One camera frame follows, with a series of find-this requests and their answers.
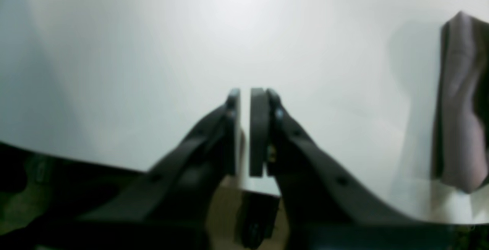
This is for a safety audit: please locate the mauve t-shirt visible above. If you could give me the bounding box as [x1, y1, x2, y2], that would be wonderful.
[433, 11, 488, 194]

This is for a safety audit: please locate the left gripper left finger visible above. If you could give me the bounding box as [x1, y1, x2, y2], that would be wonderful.
[1, 88, 241, 250]

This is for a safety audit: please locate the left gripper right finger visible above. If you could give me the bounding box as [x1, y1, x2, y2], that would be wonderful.
[249, 88, 488, 250]

